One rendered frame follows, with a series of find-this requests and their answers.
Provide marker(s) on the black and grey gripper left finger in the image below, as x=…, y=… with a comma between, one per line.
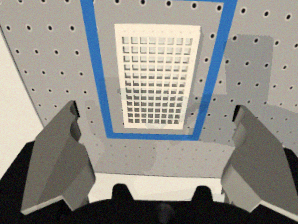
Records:
x=50, y=177

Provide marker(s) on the blue tape outline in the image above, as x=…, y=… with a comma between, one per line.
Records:
x=95, y=55

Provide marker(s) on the white well plate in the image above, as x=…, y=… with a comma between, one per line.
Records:
x=153, y=58

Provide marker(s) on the grey flat base plate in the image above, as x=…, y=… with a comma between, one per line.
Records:
x=47, y=42

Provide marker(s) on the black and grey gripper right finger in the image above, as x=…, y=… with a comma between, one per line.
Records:
x=261, y=175

